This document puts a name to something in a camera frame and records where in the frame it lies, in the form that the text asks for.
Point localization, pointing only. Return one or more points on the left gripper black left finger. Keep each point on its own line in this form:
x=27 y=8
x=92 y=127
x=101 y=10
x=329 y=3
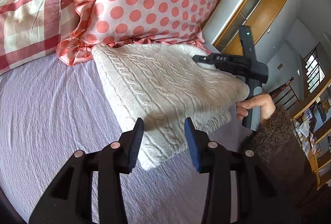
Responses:
x=68 y=197

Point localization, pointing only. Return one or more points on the red white checked pillow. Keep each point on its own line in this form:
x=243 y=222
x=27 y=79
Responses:
x=31 y=29

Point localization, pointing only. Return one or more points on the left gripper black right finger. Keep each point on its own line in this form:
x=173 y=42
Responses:
x=240 y=188

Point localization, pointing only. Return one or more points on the cream cable-knit sweater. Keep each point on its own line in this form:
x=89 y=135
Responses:
x=162 y=85

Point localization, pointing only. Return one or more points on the window with dark frame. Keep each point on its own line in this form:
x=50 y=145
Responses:
x=314 y=71

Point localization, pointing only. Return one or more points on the wooden headboard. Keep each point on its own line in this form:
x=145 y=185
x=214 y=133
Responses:
x=221 y=28

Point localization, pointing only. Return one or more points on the lavender textured bedspread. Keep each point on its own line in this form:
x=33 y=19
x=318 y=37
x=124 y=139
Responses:
x=50 y=110

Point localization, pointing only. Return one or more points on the dark wooden chair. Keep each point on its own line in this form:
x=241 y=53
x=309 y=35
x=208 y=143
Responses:
x=285 y=95

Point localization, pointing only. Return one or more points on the person's right hand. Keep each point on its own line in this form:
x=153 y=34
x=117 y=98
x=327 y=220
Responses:
x=262 y=101

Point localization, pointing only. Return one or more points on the brown fuzzy sleeve forearm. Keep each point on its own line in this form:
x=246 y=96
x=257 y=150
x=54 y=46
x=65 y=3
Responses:
x=278 y=148

